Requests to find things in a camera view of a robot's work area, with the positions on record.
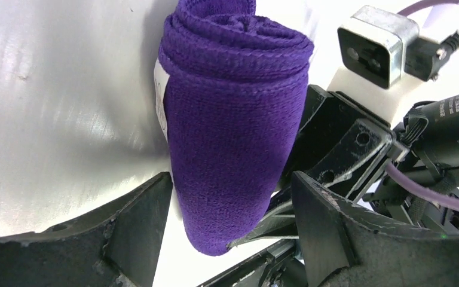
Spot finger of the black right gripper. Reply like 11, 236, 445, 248
201, 187, 308, 287

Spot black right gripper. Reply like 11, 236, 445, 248
279, 85, 459, 234

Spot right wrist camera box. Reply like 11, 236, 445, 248
337, 5, 459, 90

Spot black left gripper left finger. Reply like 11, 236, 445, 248
0, 172, 172, 286

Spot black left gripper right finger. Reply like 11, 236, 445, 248
291, 172, 459, 286

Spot purple towel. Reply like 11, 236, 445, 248
154, 1, 314, 256

